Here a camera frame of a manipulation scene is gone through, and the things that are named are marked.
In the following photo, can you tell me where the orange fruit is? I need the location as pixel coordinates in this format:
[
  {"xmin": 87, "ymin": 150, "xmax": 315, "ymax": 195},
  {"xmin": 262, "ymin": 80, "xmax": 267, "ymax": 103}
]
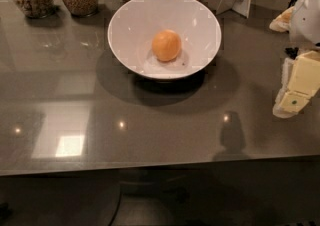
[{"xmin": 152, "ymin": 29, "xmax": 182, "ymax": 62}]

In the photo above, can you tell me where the white ceramic bowl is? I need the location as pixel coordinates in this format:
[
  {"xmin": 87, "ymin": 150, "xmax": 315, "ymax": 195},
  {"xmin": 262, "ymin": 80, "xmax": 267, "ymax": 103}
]
[{"xmin": 108, "ymin": 0, "xmax": 222, "ymax": 80}]

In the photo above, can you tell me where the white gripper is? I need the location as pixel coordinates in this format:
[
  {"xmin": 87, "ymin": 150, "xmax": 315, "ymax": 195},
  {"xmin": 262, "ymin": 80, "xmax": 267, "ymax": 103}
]
[{"xmin": 269, "ymin": 0, "xmax": 320, "ymax": 118}]

